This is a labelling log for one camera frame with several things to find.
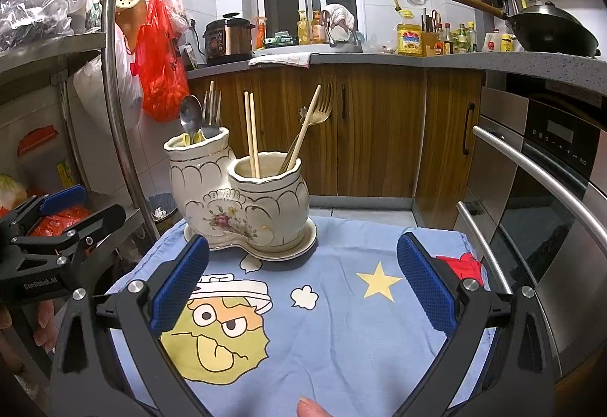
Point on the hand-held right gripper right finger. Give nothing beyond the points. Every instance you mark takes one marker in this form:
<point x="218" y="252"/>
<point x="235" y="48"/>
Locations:
<point x="427" y="289"/>

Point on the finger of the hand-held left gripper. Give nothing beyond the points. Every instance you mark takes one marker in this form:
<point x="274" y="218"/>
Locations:
<point x="66" y="199"/>
<point x="104" y="218"/>

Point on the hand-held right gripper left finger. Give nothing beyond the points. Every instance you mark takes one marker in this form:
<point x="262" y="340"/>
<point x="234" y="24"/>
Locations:
<point x="180" y="284"/>

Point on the yellow plastic utensil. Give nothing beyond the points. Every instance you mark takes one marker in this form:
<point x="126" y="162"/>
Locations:
<point x="184" y="140"/>

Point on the cream ceramic double utensil holder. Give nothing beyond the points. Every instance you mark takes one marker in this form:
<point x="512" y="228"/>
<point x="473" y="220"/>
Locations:
<point x="265" y="213"/>

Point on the silver metal spoon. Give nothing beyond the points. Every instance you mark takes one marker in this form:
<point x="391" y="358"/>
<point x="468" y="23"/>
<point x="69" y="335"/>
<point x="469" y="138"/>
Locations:
<point x="189" y="113"/>

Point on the silver metal fork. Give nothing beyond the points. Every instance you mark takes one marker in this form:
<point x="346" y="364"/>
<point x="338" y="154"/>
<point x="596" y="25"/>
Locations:
<point x="216" y="113"/>

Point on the wooden chopstick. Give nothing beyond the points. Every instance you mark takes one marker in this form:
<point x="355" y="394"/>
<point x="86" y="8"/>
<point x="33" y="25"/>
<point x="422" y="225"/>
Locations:
<point x="249" y="127"/>
<point x="211" y="99"/>
<point x="303" y="127"/>
<point x="254" y="127"/>

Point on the gold metal fork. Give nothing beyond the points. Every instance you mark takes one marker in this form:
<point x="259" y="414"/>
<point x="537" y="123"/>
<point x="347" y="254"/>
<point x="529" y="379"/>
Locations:
<point x="322" y="111"/>

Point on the person's left hand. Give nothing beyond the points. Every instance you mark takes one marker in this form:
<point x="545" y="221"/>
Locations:
<point x="45" y="327"/>

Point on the person's right hand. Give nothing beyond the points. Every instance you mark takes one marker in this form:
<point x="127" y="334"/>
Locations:
<point x="313" y="410"/>

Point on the orange-red plastic bag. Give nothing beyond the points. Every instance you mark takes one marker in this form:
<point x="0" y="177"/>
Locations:
<point x="61" y="222"/>

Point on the pale napa cabbage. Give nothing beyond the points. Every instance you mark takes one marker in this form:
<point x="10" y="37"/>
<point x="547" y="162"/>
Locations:
<point x="12" y="191"/>

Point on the grey trash bin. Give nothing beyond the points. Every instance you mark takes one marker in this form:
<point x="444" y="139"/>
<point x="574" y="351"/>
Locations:
<point x="163" y="203"/>

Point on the red lid plastic container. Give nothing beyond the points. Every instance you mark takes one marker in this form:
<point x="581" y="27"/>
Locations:
<point x="38" y="139"/>

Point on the blue cartoon printed cloth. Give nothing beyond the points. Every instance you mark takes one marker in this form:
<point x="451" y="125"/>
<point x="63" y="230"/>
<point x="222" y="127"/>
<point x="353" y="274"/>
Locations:
<point x="332" y="327"/>

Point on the white plastic bag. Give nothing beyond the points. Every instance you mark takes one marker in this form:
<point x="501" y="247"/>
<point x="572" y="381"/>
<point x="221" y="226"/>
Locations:
<point x="104" y="85"/>

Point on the metal storage rack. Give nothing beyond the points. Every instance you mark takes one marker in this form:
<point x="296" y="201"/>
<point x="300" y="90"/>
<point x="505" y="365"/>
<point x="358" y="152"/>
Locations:
<point x="114" y="66"/>

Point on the red plastic bag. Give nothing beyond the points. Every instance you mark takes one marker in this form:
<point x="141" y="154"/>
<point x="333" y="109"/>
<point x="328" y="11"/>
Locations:
<point x="161" y="85"/>

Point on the wooden base cabinet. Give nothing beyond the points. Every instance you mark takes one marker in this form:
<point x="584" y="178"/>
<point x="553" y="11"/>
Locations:
<point x="379" y="137"/>

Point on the clear plastic bag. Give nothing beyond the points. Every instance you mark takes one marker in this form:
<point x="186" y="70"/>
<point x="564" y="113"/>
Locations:
<point x="33" y="14"/>

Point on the stainless built-in oven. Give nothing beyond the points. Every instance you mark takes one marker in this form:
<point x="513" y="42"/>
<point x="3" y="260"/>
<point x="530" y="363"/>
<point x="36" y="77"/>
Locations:
<point x="555" y="137"/>

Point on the brown electric pressure cooker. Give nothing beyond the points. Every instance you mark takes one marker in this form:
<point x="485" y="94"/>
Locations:
<point x="230" y="40"/>

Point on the white dishcloth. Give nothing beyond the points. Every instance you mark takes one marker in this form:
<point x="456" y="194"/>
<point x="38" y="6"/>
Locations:
<point x="280" y="59"/>

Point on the orange bottle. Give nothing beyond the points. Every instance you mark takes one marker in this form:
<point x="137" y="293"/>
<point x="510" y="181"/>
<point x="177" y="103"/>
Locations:
<point x="261" y="35"/>

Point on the wooden knife block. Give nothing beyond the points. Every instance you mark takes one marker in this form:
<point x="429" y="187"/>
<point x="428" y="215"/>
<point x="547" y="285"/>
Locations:
<point x="430" y="42"/>

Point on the row of sauce bottles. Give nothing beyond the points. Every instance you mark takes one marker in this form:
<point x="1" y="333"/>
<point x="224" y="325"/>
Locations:
<point x="457" y="42"/>

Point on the green box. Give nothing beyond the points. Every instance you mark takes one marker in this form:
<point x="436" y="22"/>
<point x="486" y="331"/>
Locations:
<point x="280" y="41"/>

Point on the large yellow oil bottle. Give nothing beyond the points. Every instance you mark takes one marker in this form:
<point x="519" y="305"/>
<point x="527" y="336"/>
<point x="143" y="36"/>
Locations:
<point x="410" y="40"/>

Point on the white bottle with red cap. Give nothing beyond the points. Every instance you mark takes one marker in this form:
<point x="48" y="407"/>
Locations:
<point x="492" y="42"/>

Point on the small yellow bottle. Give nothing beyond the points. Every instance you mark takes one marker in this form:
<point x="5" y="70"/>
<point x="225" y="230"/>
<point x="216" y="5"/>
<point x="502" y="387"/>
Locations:
<point x="507" y="43"/>

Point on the metal faucet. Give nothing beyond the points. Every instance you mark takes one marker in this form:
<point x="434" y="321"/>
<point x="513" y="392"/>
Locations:
<point x="332" y="40"/>

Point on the amber oil bottle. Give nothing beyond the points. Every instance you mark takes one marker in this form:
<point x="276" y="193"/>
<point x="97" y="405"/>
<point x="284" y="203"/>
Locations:
<point x="318" y="30"/>

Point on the white rag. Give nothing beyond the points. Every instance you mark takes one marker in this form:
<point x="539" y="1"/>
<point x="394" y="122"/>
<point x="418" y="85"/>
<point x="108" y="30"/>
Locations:
<point x="341" y="16"/>

